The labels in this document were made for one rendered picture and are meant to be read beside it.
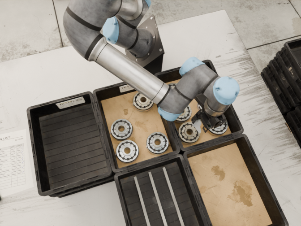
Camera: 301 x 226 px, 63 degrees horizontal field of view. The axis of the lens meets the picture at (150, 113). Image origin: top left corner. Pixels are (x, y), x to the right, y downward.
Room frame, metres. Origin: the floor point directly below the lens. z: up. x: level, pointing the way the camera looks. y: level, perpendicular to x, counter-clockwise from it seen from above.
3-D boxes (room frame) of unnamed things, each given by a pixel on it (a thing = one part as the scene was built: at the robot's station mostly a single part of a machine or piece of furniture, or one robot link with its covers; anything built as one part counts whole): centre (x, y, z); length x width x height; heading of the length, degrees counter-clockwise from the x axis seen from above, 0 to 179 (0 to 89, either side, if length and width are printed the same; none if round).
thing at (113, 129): (0.34, 0.13, 0.86); 0.10 x 0.10 x 0.01
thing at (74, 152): (0.26, 0.35, 0.87); 0.40 x 0.30 x 0.11; 21
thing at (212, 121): (0.34, -0.23, 1.11); 0.09 x 0.08 x 0.12; 26
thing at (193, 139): (0.35, -0.19, 0.86); 0.10 x 0.10 x 0.01
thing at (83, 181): (0.26, 0.35, 0.92); 0.40 x 0.30 x 0.02; 21
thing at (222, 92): (0.35, -0.22, 1.27); 0.09 x 0.08 x 0.11; 47
